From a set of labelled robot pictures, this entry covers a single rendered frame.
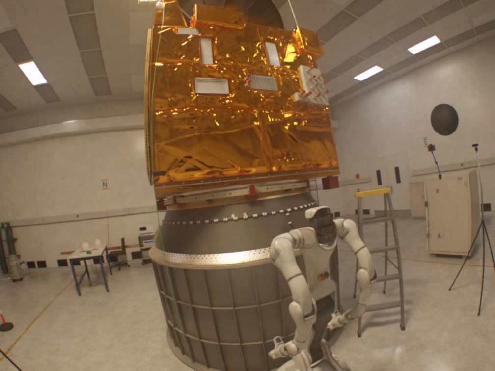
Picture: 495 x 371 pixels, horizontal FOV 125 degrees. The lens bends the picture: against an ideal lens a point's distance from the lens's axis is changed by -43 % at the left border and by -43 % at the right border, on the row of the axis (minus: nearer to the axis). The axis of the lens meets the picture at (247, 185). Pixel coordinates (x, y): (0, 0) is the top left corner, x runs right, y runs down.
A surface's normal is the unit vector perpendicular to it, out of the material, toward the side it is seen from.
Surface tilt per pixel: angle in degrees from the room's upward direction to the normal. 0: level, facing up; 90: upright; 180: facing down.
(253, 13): 138
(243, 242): 62
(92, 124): 90
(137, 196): 90
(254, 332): 90
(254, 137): 88
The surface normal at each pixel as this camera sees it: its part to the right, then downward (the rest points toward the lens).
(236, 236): -0.06, -0.50
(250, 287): 0.05, -0.05
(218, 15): 0.42, -0.01
